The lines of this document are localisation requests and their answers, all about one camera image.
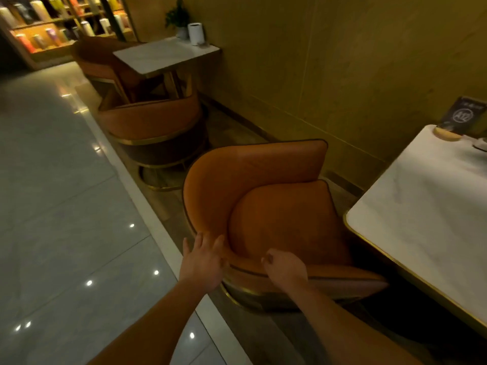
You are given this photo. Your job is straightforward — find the person's right hand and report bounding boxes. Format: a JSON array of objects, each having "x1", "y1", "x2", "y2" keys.
[{"x1": 261, "y1": 248, "x2": 309, "y2": 295}]

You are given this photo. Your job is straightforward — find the person's left hand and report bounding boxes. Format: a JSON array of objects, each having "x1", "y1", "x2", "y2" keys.
[{"x1": 179, "y1": 232, "x2": 230, "y2": 295}]

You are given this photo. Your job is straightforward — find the orange leather armchair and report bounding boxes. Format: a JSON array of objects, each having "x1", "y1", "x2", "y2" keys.
[
  {"x1": 97, "y1": 91, "x2": 210, "y2": 192},
  {"x1": 182, "y1": 139, "x2": 389, "y2": 314},
  {"x1": 70, "y1": 36, "x2": 153, "y2": 105}
]

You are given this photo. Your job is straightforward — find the person's left forearm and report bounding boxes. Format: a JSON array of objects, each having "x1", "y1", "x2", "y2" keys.
[{"x1": 87, "y1": 279, "x2": 214, "y2": 365}]

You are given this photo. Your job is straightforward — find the person's right forearm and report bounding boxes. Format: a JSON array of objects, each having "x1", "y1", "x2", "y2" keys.
[{"x1": 283, "y1": 279, "x2": 425, "y2": 365}]

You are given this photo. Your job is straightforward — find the large white marble table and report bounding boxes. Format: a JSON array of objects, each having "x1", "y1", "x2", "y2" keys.
[{"x1": 343, "y1": 124, "x2": 487, "y2": 339}]

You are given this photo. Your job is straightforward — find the small white marble table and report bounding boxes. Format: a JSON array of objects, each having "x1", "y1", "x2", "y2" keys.
[{"x1": 113, "y1": 36, "x2": 221, "y2": 101}]

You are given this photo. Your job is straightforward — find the white cylindrical holder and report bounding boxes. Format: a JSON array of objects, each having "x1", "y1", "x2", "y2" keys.
[{"x1": 187, "y1": 23, "x2": 206, "y2": 47}]

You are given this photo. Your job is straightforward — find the green plant in white pot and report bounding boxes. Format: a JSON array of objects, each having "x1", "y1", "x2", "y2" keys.
[{"x1": 164, "y1": 0, "x2": 191, "y2": 40}]

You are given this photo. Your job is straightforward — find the wooden display shelf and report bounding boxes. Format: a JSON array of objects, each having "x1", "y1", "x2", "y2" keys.
[{"x1": 0, "y1": 0, "x2": 137, "y2": 70}]

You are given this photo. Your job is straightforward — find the black table sign wooden base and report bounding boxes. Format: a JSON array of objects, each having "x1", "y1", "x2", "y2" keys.
[{"x1": 433, "y1": 96, "x2": 487, "y2": 142}]

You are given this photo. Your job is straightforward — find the rows of colourful canisters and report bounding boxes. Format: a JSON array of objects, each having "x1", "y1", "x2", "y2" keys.
[{"x1": 0, "y1": 0, "x2": 132, "y2": 53}]

